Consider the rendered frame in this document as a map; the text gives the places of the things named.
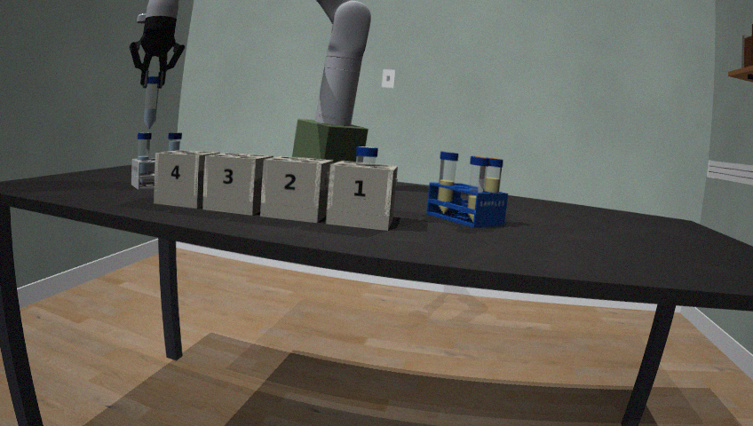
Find white tube rack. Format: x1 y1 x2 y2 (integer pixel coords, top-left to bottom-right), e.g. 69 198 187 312
131 159 155 190

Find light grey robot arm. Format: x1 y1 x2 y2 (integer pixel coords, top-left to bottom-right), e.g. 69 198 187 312
137 0 371 126

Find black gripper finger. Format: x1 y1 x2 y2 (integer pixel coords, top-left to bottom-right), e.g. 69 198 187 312
158 40 185 89
130 40 156 88

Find blue tube rack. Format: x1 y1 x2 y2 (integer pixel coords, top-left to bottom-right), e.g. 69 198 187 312
426 183 508 228

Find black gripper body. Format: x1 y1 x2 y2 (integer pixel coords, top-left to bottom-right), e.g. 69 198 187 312
140 16 177 57

